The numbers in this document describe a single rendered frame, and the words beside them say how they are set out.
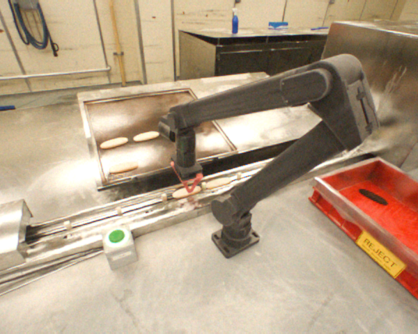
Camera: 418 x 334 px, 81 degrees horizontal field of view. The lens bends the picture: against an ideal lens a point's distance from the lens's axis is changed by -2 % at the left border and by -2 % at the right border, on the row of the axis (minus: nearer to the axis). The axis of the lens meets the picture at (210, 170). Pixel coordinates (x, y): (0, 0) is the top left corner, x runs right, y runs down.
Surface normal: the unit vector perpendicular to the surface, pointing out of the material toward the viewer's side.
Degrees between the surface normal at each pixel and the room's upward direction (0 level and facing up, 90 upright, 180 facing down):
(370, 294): 0
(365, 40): 90
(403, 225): 0
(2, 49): 90
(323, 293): 0
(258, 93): 88
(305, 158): 92
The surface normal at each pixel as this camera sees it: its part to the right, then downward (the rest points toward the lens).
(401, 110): -0.90, 0.24
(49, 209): 0.04, -0.79
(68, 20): 0.44, 0.56
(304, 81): -0.72, 0.39
